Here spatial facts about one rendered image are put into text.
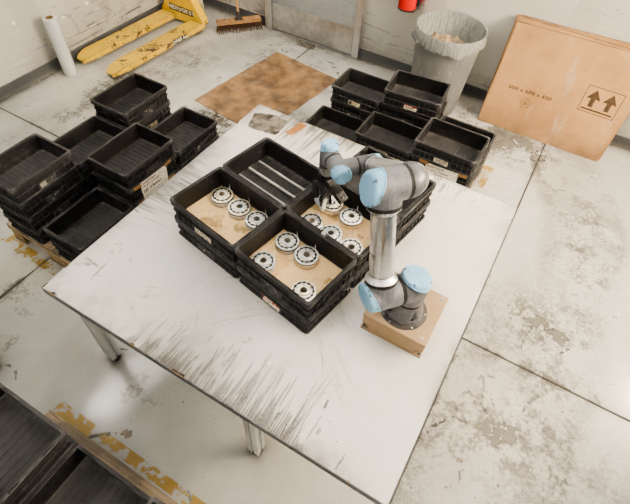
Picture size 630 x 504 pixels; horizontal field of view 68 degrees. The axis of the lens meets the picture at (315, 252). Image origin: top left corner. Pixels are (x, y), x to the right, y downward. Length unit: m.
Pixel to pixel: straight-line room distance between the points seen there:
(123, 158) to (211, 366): 1.61
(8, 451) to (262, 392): 0.98
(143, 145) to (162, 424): 1.63
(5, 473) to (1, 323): 1.18
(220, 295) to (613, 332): 2.33
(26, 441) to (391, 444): 1.36
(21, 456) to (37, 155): 1.77
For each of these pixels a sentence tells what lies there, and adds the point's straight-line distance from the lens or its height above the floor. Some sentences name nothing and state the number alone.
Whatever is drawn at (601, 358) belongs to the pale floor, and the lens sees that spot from 3.19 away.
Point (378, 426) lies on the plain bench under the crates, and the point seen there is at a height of 0.70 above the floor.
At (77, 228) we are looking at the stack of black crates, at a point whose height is 0.27.
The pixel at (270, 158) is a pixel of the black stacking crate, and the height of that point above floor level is 0.83.
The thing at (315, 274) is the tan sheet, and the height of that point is 0.83.
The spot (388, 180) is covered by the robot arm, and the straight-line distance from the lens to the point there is 1.45.
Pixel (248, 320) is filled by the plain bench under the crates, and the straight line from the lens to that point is 1.95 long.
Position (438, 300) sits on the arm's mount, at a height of 0.79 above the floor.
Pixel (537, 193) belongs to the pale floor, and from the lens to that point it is 3.91.
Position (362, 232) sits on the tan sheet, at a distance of 2.08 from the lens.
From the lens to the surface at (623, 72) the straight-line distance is 4.29.
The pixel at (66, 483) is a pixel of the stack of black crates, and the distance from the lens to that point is 2.21.
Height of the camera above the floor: 2.37
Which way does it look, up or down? 51 degrees down
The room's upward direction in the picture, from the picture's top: 5 degrees clockwise
